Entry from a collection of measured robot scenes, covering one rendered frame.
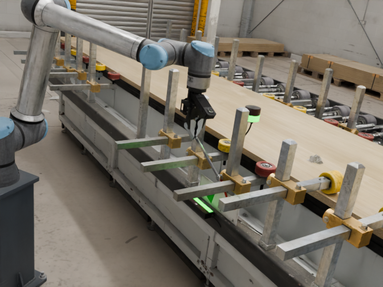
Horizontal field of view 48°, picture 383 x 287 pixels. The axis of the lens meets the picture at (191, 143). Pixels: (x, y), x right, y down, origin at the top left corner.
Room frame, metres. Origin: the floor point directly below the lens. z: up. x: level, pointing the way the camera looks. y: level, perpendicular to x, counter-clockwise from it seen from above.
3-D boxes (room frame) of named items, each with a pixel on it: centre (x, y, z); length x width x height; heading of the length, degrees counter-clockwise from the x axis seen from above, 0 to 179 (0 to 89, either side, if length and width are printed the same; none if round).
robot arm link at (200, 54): (1.63, 0.01, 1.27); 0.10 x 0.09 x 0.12; 72
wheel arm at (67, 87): (2.67, 0.73, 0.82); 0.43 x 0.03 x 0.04; 126
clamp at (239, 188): (1.50, -0.19, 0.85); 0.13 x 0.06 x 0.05; 36
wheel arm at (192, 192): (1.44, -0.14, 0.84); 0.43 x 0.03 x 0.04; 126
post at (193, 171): (1.72, -0.02, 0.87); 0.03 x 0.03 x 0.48; 36
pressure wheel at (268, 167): (1.56, -0.30, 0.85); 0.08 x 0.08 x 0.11
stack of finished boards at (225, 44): (10.28, -0.76, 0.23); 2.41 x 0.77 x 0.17; 129
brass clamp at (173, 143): (1.90, 0.11, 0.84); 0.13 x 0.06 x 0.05; 36
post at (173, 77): (1.92, 0.12, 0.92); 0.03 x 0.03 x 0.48; 36
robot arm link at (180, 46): (1.65, 0.12, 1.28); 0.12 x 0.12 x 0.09; 72
